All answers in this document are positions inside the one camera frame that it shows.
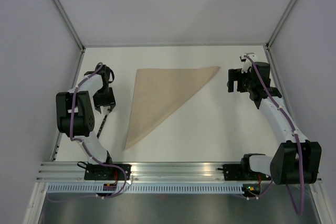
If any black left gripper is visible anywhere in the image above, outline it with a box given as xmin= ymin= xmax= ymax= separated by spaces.
xmin=92 ymin=86 xmax=116 ymax=113

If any black handled silver fork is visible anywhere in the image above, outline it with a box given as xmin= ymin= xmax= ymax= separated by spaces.
xmin=97 ymin=110 xmax=111 ymax=138

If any beige cloth napkin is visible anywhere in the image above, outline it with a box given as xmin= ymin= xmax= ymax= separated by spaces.
xmin=125 ymin=66 xmax=220 ymax=150

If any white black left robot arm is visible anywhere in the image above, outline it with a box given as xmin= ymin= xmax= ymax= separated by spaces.
xmin=56 ymin=62 xmax=116 ymax=180

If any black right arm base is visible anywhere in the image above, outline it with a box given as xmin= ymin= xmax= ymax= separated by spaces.
xmin=216 ymin=164 xmax=271 ymax=182

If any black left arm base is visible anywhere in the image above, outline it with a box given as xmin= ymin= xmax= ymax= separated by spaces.
xmin=77 ymin=162 xmax=131 ymax=181

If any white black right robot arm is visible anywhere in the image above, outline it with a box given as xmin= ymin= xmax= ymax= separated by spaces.
xmin=227 ymin=62 xmax=322 ymax=185

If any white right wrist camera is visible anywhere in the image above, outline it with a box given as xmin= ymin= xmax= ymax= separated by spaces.
xmin=239 ymin=52 xmax=258 ymax=73

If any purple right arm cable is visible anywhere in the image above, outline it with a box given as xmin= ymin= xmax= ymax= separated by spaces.
xmin=236 ymin=55 xmax=307 ymax=216

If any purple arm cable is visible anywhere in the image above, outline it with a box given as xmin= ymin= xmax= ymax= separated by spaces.
xmin=47 ymin=62 xmax=132 ymax=203
xmin=236 ymin=55 xmax=307 ymax=216

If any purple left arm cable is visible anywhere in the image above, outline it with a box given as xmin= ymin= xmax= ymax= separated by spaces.
xmin=47 ymin=62 xmax=132 ymax=203

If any aluminium table edge rail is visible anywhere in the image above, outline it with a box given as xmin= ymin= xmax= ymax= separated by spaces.
xmin=49 ymin=47 xmax=86 ymax=162

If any aluminium rear frame bar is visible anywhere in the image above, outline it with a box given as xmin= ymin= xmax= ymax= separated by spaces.
xmin=83 ymin=42 xmax=268 ymax=48

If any aluminium front mounting rail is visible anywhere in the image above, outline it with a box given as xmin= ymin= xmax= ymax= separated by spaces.
xmin=36 ymin=162 xmax=258 ymax=183

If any white slotted cable duct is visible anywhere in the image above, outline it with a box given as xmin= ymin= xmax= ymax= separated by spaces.
xmin=47 ymin=183 xmax=244 ymax=195

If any aluminium right frame post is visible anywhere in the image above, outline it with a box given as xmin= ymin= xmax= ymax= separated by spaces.
xmin=265 ymin=0 xmax=298 ymax=50

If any aluminium frame post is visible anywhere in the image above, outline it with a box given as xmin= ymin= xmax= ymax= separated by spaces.
xmin=51 ymin=0 xmax=85 ymax=52
xmin=265 ymin=0 xmax=298 ymax=50

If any aluminium left frame post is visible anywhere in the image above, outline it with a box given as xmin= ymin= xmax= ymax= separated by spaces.
xmin=51 ymin=0 xmax=85 ymax=52

